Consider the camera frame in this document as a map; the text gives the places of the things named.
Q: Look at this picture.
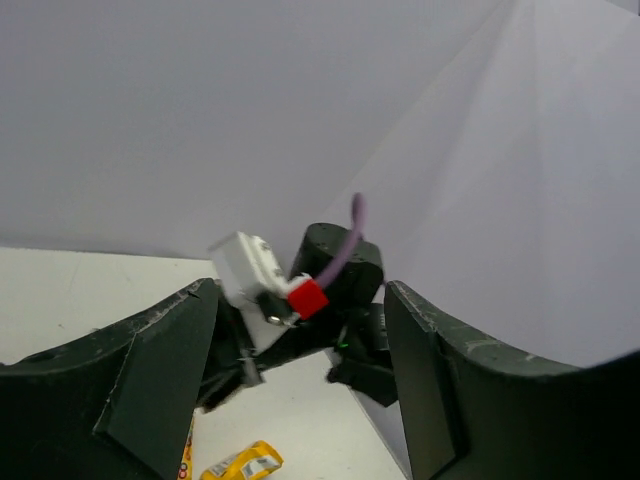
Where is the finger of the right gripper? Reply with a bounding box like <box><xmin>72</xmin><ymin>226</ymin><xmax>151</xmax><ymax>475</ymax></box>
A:
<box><xmin>326</xmin><ymin>358</ymin><xmax>398</xmax><ymax>407</ymax></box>
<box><xmin>197</xmin><ymin>347</ymin><xmax>264</xmax><ymax>413</ymax></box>

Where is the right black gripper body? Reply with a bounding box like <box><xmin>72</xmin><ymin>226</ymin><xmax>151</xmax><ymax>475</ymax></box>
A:
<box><xmin>214</xmin><ymin>301</ymin><xmax>393</xmax><ymax>375</ymax></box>

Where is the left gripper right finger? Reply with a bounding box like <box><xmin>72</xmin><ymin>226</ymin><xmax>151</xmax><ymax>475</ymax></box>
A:
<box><xmin>384</xmin><ymin>281</ymin><xmax>639</xmax><ymax>479</ymax></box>

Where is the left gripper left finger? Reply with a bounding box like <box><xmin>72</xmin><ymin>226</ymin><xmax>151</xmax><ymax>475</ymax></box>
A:
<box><xmin>1</xmin><ymin>278</ymin><xmax>218</xmax><ymax>479</ymax></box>

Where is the yellow snack packet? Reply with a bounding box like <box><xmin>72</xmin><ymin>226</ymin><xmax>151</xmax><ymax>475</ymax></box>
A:
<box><xmin>200</xmin><ymin>440</ymin><xmax>284</xmax><ymax>480</ymax></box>

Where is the yellow M&M's packet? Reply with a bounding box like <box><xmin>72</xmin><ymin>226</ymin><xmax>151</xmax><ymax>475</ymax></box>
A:
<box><xmin>177</xmin><ymin>417</ymin><xmax>195</xmax><ymax>480</ymax></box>

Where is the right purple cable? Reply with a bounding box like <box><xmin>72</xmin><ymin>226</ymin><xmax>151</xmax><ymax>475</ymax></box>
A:
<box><xmin>314</xmin><ymin>192</ymin><xmax>371</xmax><ymax>291</ymax></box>

